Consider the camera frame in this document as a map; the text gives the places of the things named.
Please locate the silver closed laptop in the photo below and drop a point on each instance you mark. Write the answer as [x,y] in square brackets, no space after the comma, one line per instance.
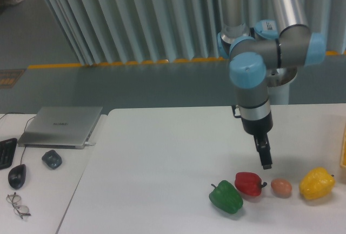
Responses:
[61,126]

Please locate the thin frame eyeglasses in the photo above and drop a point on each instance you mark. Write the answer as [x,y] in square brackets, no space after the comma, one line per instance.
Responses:
[20,210]

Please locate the black keyboard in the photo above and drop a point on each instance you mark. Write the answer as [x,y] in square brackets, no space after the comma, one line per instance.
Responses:
[7,151]

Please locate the white folding partition screen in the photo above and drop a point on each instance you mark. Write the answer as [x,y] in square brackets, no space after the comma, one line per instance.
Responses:
[126,31]

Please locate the green bell pepper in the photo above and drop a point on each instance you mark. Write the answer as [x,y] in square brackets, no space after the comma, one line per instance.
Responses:
[225,197]

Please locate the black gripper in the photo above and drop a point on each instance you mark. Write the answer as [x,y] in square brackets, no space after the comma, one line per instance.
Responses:
[259,129]

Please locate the red bell pepper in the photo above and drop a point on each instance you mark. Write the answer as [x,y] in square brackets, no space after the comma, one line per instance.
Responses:
[249,183]

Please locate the yellow bell pepper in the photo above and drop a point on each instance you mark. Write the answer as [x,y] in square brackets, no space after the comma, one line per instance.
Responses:
[316,184]

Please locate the dark grey small case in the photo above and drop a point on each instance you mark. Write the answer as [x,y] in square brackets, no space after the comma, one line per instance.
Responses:
[52,159]

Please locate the black computer mouse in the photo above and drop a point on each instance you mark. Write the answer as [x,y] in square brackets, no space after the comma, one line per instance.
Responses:
[17,176]

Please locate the brown egg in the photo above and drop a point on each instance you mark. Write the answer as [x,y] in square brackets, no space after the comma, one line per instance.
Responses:
[281,187]

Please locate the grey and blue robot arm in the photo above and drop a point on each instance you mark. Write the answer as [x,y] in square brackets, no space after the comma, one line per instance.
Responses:
[251,56]

